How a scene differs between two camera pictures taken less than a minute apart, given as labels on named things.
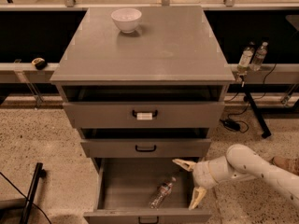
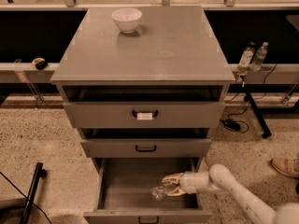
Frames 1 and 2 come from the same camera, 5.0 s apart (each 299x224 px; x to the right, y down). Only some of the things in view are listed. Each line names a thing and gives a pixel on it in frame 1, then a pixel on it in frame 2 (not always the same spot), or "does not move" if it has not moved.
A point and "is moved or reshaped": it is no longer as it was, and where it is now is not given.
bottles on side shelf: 259,57 does not move
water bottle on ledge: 245,60 does not move
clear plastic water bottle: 162,193 is moved or reshaped
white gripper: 202,175 -> 188,183
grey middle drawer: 141,143 does not move
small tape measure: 39,63 does not move
